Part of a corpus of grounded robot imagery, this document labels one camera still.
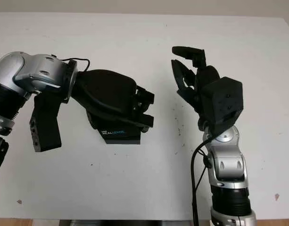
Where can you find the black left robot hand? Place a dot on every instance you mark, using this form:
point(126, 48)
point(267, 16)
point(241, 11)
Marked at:
point(106, 94)

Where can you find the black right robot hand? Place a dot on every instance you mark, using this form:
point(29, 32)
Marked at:
point(209, 75)

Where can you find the black RealSense box lid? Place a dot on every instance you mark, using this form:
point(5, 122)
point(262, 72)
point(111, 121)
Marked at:
point(120, 139)

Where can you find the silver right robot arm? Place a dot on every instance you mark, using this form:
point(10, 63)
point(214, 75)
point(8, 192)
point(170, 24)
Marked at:
point(229, 162)

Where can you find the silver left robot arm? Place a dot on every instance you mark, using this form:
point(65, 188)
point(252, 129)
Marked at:
point(40, 68)

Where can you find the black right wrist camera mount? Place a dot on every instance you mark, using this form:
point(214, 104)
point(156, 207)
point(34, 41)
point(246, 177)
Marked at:
point(222, 101)

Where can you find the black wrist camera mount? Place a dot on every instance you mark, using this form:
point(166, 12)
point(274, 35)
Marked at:
point(45, 127)
point(222, 101)

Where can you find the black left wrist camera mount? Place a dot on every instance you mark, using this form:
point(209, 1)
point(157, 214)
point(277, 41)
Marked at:
point(45, 127)

